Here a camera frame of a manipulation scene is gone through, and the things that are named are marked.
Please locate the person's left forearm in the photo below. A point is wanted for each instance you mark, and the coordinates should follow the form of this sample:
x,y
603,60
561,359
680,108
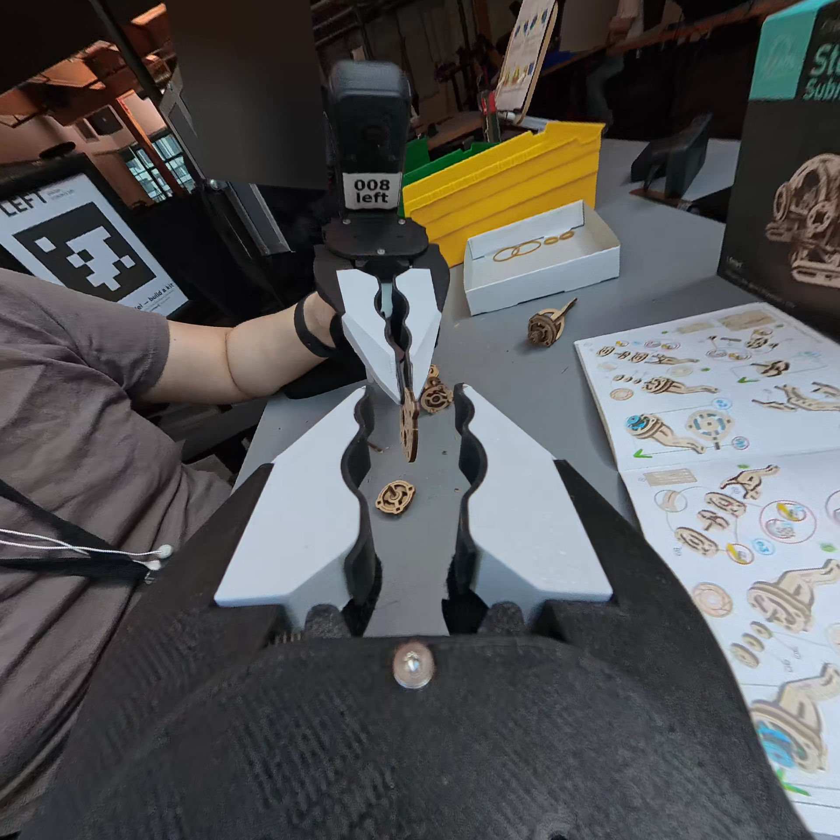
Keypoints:
x,y
229,361

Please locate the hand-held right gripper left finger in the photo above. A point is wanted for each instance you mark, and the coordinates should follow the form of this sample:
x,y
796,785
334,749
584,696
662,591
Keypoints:
x,y
295,525

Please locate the small wooden gear assembly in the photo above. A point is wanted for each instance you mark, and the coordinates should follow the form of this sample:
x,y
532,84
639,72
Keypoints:
x,y
436,397

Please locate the green plastic bin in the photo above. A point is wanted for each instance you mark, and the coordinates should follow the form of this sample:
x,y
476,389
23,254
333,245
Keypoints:
x,y
426,157

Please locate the yellow plastic bin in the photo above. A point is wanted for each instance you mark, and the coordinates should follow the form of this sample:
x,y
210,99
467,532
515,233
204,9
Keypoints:
x,y
499,190

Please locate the person's grey shirt torso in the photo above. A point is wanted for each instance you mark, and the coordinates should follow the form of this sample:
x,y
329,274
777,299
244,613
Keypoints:
x,y
65,426

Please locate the person's left hand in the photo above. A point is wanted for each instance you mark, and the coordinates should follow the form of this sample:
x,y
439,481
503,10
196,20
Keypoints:
x,y
323,318

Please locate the large tan rubber band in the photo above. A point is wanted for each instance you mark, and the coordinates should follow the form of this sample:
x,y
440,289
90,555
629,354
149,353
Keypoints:
x,y
539,247
496,254

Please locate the illustrated instruction booklet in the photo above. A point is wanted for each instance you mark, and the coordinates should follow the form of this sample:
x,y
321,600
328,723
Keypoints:
x,y
735,459

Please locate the plywood board with print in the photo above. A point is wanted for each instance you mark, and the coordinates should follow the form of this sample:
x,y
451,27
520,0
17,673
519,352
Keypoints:
x,y
525,65

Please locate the wooden wheel assembly with stick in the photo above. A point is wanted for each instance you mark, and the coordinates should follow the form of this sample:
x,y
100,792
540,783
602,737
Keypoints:
x,y
544,328

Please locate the white cardboard box tray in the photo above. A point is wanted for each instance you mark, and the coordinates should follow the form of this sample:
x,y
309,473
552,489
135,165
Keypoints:
x,y
538,282

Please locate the round wooden disc part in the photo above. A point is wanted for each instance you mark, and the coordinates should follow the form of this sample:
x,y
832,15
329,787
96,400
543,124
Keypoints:
x,y
409,426

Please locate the white marker sign board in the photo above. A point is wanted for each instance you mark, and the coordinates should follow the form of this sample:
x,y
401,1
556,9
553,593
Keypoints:
x,y
85,249

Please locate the black device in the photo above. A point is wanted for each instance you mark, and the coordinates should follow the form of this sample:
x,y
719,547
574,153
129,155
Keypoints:
x,y
676,154

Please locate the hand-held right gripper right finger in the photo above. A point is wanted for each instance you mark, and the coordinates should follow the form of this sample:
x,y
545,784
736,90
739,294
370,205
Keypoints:
x,y
525,525

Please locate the oval wooden model part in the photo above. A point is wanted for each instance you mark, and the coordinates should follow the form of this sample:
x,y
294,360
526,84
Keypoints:
x,y
387,500

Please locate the dark model kit box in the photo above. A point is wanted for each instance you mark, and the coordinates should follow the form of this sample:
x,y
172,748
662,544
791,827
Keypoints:
x,y
774,131

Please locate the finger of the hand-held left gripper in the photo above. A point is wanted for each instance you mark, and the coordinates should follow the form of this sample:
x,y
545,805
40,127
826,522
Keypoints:
x,y
420,321
361,315

